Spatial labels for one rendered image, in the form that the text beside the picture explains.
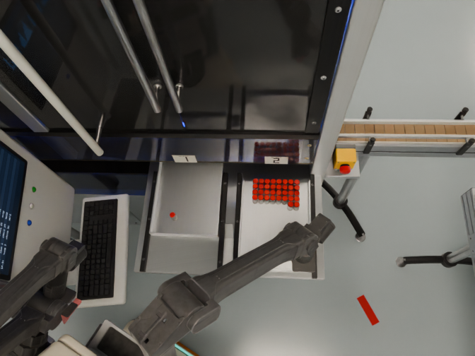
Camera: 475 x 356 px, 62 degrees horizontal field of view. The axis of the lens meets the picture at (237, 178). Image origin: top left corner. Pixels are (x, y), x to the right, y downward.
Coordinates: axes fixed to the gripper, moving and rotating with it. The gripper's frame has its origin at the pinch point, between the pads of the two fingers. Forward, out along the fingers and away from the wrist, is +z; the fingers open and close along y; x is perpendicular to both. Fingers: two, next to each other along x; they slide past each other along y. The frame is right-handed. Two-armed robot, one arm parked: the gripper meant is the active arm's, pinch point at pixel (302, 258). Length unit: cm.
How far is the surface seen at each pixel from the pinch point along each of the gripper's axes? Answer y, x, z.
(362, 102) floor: 128, -47, 114
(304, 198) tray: 27.0, -2.1, 21.7
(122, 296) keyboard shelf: -12, 66, 26
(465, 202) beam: 41, -81, 66
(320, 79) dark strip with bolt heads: 39, -3, -39
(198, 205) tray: 23.2, 38.7, 20.1
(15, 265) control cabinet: -6, 88, -9
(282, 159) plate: 36.9, 6.4, 7.2
